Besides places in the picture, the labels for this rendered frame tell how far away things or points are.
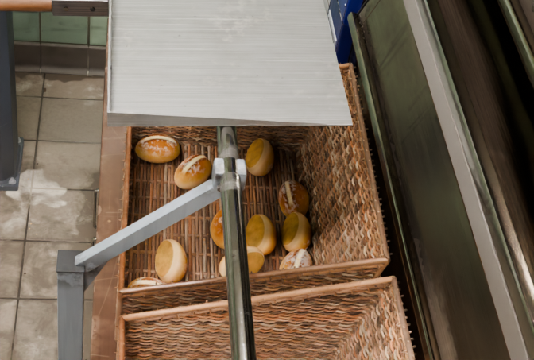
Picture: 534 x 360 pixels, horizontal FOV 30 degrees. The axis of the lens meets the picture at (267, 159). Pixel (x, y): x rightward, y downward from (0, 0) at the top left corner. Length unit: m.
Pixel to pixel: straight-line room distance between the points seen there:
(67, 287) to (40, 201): 1.37
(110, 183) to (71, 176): 0.83
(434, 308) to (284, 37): 0.49
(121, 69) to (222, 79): 0.15
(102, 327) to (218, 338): 0.24
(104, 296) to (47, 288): 0.76
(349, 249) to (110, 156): 0.62
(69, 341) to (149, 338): 0.18
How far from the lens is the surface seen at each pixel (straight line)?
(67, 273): 1.55
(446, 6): 1.36
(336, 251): 1.97
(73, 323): 1.65
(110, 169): 2.21
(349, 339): 1.86
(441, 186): 1.66
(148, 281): 1.93
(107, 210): 2.13
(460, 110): 1.15
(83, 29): 3.27
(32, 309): 2.69
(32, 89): 3.29
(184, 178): 2.14
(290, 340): 1.85
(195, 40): 1.60
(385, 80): 1.93
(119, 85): 1.52
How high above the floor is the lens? 2.16
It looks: 44 degrees down
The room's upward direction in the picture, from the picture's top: 11 degrees clockwise
